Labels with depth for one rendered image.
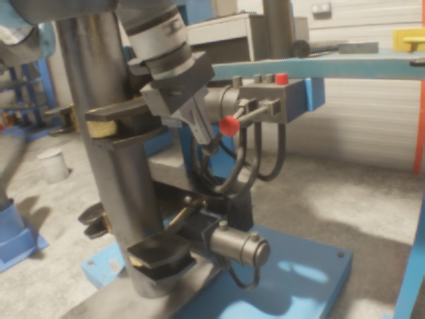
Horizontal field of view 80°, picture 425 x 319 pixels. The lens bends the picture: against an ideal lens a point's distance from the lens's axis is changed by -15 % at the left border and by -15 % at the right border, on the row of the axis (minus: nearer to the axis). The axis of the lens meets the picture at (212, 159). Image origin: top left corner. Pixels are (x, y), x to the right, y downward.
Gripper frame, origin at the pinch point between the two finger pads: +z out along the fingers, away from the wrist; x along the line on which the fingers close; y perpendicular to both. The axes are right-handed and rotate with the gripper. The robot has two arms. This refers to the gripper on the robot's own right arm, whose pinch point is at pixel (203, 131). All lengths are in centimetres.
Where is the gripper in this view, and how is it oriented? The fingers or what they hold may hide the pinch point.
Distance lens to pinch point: 55.5
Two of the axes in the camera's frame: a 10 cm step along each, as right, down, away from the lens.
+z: 3.5, 7.4, 5.7
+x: 5.5, -6.6, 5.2
